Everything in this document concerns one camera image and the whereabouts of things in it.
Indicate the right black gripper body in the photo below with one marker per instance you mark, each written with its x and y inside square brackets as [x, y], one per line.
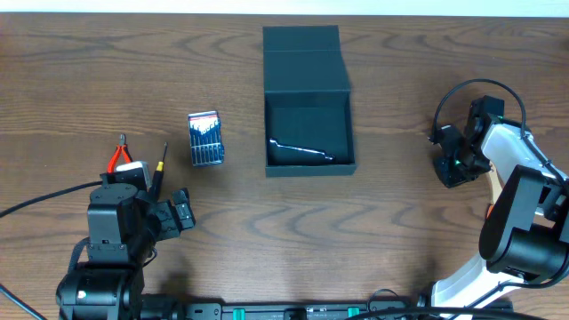
[466, 164]

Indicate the silver combination wrench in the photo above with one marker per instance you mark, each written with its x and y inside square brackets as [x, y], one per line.
[323, 154]

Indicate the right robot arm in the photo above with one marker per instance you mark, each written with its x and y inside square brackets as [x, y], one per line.
[524, 239]

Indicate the black yellow screwdriver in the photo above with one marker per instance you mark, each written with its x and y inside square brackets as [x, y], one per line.
[158, 176]

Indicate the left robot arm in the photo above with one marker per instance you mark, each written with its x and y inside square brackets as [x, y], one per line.
[105, 280]

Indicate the dark green open box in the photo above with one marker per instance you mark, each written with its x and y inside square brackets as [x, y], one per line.
[307, 101]

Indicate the blue drill bit case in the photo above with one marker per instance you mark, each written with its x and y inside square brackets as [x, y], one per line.
[204, 131]

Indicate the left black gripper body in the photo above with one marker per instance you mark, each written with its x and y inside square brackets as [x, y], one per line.
[168, 214]

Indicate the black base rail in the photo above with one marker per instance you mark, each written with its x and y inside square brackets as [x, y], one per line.
[329, 311]

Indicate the orange scraper wooden handle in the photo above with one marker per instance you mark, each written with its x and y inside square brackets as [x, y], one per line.
[495, 188]

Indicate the red handled pliers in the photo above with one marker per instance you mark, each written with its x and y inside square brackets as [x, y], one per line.
[121, 151]

